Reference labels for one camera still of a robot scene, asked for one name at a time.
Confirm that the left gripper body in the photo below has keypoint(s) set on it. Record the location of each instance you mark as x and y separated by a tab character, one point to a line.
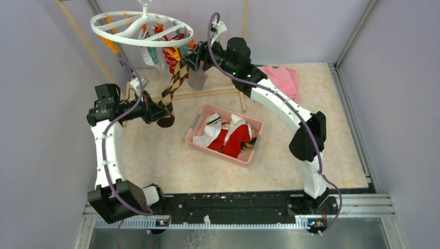
147	114

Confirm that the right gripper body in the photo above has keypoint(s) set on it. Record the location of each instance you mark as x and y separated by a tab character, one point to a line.
203	52

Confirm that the grey sock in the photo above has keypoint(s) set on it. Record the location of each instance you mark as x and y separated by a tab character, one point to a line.
196	79

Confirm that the red patterned sock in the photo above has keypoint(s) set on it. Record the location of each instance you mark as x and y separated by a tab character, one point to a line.
172	57

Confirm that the brown argyle sock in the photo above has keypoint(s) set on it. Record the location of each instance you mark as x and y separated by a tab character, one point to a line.
178	78

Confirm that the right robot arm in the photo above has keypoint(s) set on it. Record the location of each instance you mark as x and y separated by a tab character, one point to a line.
308	128

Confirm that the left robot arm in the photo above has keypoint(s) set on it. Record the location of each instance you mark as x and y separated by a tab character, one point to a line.
114	197

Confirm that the white round clip hanger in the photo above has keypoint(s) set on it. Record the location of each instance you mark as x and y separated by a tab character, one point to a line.
141	28

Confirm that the pink plastic basket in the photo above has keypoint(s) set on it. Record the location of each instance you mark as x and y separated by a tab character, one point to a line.
249	148

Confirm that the green cloth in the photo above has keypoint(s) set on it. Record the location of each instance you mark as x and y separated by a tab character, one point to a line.
258	65

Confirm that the white hanging sock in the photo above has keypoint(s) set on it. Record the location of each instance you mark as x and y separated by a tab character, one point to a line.
151	57

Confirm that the white black-striped sock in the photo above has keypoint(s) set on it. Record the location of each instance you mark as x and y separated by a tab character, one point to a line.
211	131

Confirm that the wooden drying rack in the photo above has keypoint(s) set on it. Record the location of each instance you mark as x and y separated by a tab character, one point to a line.
96	10

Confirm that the red white sock in basket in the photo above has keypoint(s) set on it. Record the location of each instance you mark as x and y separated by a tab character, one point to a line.
233	135

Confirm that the pink cloth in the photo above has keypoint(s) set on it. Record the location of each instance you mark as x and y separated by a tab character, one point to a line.
285	79

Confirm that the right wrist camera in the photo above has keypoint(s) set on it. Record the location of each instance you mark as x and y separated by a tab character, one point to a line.
217	28

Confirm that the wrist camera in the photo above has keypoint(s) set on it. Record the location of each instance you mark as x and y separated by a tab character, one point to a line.
137	86
217	28

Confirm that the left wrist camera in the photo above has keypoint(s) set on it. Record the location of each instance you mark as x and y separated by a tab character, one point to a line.
137	86

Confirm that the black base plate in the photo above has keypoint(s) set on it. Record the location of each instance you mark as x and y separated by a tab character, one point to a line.
243	208

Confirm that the aluminium frame rail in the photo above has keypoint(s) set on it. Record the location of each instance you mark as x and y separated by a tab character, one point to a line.
363	220

